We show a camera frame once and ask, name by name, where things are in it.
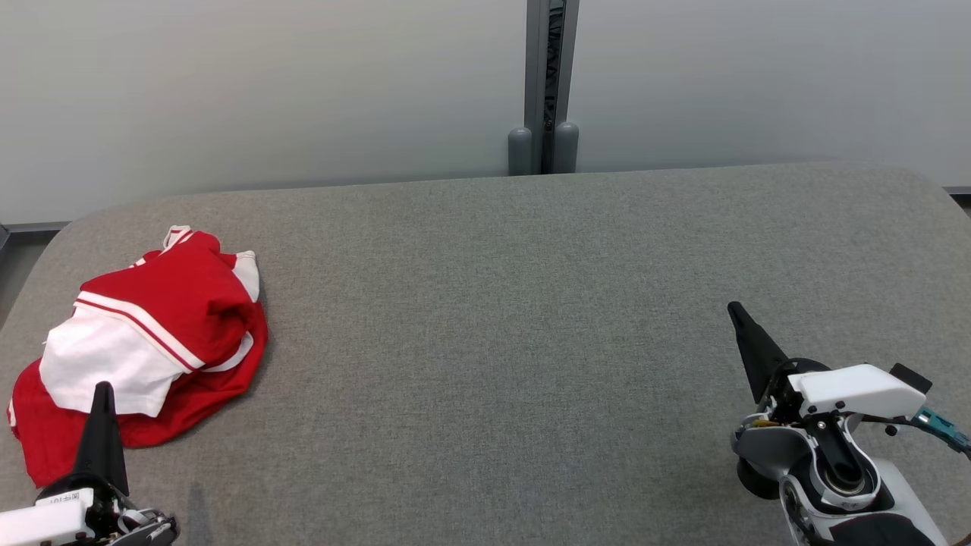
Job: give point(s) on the grey cylindrical post foot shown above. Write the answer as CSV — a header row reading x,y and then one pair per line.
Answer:
x,y
566,148

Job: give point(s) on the red white-striped shorts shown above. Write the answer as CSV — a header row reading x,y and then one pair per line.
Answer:
x,y
61,447

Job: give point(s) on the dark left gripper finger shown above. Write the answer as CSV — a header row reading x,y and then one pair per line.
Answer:
x,y
102,440

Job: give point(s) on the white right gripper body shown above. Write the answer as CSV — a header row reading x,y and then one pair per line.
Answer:
x,y
850,390

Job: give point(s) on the grey metal partition post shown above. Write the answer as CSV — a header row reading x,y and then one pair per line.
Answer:
x,y
535,68

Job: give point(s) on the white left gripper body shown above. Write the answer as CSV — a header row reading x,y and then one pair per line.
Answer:
x,y
38,523

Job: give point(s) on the grey wall post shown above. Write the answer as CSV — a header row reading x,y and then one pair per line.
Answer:
x,y
520,152

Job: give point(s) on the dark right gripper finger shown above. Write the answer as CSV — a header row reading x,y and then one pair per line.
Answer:
x,y
755,349

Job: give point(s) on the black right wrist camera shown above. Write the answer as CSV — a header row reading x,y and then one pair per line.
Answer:
x,y
910,377

